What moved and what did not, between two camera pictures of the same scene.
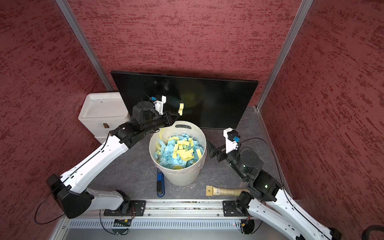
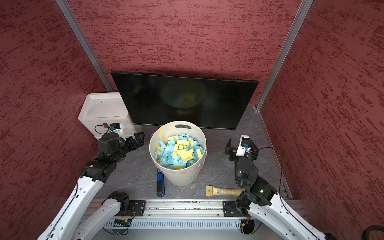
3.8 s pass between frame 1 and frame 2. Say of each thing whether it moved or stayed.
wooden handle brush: stayed
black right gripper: moved
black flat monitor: stayed
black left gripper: moved
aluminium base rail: stayed
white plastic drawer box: stayed
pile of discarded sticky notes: stayed
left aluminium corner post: stayed
